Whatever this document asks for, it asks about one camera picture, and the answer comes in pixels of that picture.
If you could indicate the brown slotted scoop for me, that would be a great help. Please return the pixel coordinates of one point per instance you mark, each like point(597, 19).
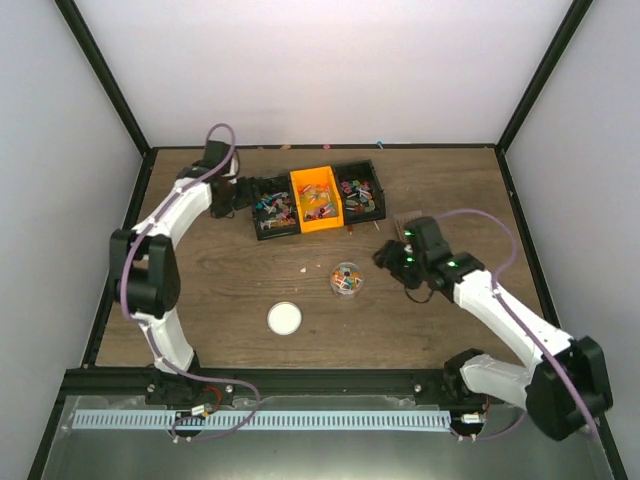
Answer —
point(401, 219)

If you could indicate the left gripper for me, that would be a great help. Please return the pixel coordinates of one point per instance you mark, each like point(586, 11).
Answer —
point(248, 194)

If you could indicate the white round lid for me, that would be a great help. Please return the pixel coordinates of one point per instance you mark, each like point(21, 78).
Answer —
point(284, 318)

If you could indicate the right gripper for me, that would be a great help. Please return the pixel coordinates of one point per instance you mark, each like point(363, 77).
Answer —
point(388, 260)

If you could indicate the clear plastic cup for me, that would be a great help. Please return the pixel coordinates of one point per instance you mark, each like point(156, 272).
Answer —
point(346, 280)

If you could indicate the black bin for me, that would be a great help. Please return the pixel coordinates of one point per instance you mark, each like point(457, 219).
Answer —
point(360, 192)
point(274, 207)

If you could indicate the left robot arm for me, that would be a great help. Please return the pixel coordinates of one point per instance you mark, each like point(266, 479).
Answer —
point(143, 272)

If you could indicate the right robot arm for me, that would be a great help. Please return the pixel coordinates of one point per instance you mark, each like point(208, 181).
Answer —
point(561, 382)

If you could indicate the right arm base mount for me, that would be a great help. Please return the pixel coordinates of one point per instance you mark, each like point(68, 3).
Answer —
point(445, 386)

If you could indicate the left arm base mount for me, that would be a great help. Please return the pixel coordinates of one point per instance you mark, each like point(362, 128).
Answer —
point(176, 391)

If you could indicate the orange candy bin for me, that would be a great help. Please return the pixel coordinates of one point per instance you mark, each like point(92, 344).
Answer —
point(317, 199)

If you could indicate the light blue slotted rail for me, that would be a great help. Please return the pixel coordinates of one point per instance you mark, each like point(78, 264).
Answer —
point(420, 421)

